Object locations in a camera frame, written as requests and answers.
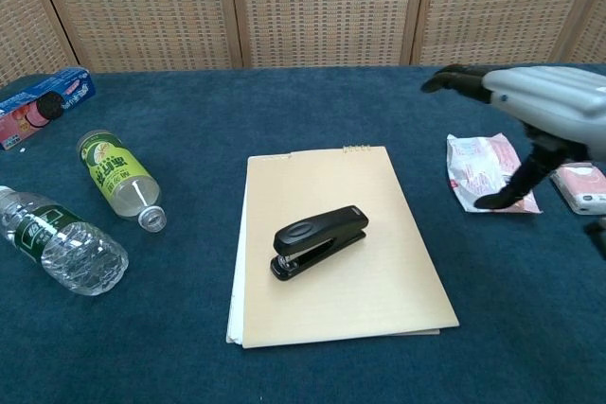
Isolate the clear water bottle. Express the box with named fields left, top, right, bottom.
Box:
left=0, top=184, right=130, bottom=297

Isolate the blue cookie box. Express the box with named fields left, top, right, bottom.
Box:
left=0, top=66, right=96, bottom=152

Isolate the grey black right robot hand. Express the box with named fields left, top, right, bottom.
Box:
left=420, top=63, right=606, bottom=254

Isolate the black stapler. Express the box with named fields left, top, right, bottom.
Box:
left=270, top=204, right=370, bottom=281

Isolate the crumpled pink white wrapper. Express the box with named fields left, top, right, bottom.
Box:
left=446, top=132, right=544, bottom=215

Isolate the pink white tissue pack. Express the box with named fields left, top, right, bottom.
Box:
left=550, top=162, right=606, bottom=216

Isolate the woven folding screen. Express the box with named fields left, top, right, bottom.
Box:
left=0, top=0, right=606, bottom=89

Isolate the tan spiral notebook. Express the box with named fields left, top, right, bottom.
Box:
left=225, top=144, right=461, bottom=351

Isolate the green label drink bottle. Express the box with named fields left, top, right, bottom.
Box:
left=77, top=129, right=169, bottom=235

